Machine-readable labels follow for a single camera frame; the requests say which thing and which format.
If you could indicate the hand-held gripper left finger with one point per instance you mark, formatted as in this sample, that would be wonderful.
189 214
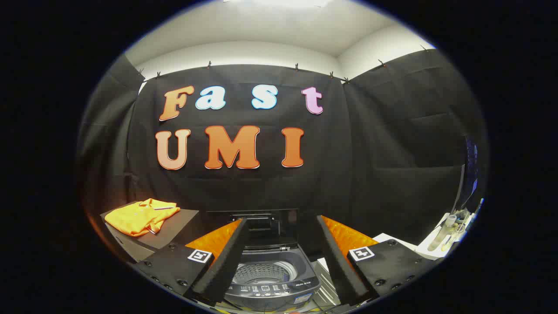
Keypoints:
226 261

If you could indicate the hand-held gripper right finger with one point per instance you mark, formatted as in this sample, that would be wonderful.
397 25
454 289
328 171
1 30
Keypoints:
338 261

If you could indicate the grey washing machine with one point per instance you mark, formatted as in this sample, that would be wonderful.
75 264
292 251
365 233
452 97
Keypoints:
274 288

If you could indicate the yellow polo shirt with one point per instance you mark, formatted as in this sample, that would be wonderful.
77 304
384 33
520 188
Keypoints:
139 216

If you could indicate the grey box stand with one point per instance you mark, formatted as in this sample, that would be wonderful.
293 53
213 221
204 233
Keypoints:
174 222

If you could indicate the white table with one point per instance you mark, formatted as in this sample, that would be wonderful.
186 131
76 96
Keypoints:
425 248

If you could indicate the clear plastic bottle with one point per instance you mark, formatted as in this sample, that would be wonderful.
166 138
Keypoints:
441 233

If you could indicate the small clear container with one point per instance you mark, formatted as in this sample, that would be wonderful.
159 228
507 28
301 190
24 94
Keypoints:
462 222

